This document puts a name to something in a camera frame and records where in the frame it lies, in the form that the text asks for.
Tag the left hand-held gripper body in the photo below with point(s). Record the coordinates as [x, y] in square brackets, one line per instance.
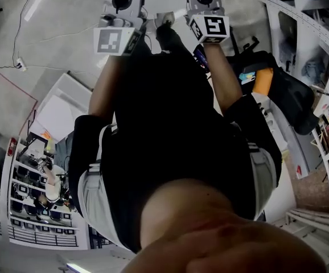
[110, 40]

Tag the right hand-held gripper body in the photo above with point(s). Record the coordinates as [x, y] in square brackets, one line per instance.
[214, 25]

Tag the person's right forearm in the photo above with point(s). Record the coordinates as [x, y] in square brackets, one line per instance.
[224, 75]

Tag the person's left forearm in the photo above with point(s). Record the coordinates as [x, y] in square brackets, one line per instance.
[104, 84]

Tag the person's pale shoe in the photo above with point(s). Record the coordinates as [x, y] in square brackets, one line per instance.
[164, 18]

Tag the person's black trouser leg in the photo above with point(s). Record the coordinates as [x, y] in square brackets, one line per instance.
[170, 40]

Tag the light blue soft item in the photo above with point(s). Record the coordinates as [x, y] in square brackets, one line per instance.
[245, 77]

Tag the orange cushion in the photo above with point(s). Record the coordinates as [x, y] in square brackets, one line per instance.
[262, 82]

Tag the white metal shelf rack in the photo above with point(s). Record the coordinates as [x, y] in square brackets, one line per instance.
[295, 13]

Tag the white table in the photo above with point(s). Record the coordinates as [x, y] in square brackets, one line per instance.
[56, 109]

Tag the white power strip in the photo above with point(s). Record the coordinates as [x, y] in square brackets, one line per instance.
[21, 64]

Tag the black office chair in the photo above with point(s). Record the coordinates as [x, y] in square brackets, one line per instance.
[289, 95]

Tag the person's torso in black shirt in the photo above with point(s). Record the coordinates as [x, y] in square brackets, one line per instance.
[176, 129]

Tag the orange paper note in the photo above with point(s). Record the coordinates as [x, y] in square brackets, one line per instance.
[45, 134]

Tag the grey cabinet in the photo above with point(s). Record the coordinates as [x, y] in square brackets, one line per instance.
[292, 141]

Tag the red canister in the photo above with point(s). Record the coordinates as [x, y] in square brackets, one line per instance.
[12, 146]

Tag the person's grey harness vest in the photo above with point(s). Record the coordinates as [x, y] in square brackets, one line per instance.
[92, 192]

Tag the white shelf with black bins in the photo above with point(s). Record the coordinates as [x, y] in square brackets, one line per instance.
[28, 181]

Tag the person's head and neck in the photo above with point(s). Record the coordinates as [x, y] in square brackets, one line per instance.
[210, 237]

